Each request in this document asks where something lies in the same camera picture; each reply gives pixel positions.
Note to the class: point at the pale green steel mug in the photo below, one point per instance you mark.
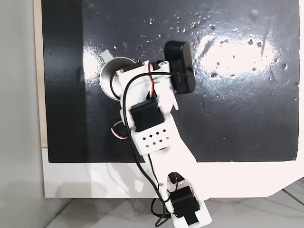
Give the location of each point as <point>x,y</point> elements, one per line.
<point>108,77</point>

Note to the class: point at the black oval camera box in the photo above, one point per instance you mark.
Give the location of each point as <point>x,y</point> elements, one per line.
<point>181,69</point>

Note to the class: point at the black table mat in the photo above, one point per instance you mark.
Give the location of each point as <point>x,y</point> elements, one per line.
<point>237,118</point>

